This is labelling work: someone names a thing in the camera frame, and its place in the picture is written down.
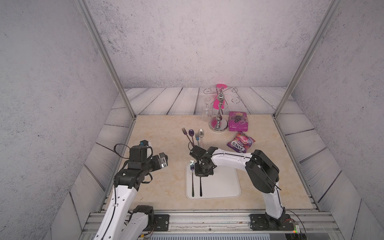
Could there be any green handled fork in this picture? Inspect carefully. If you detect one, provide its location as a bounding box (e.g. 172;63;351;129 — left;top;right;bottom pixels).
190;161;195;198

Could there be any blue fork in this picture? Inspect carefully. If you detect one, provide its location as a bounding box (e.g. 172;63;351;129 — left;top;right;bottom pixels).
195;133;200;147

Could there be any silver spoon pink handle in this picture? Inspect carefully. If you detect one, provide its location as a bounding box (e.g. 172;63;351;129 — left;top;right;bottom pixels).
199;129;205;148

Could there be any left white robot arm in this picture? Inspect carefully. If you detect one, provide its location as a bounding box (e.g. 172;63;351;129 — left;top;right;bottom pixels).
95;140;168;240

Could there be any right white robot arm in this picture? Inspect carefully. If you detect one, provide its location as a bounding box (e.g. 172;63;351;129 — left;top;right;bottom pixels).
190;146;285;220

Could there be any purple fork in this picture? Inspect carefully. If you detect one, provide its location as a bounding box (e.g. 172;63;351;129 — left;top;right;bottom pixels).
182;128;194;146

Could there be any white square tray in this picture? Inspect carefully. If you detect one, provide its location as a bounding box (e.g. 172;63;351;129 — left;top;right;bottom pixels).
185;164;241;200

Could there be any pink candy bag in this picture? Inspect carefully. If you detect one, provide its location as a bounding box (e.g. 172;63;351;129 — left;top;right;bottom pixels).
227;132;255;153

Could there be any silver cup holder stand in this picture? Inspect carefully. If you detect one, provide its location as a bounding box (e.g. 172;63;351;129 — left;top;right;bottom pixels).
209;87;240;133

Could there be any clear glass cup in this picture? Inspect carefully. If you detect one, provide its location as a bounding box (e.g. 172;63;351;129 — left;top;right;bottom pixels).
203;98;213;122

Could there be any purple snack bag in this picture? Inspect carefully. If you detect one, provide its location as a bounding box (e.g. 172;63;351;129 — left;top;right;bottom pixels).
228;112;249;132

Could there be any pink cup on stand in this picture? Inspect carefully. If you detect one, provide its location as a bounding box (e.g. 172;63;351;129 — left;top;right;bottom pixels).
213;84;228;110

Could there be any purple spoon dark handle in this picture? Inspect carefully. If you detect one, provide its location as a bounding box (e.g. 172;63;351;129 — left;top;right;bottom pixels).
189;130;195;146

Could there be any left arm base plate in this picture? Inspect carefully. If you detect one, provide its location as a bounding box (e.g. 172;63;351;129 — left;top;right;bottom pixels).
144;215;170;232

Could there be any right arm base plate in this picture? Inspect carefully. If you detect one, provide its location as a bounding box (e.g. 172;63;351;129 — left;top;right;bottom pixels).
250;213;296;231

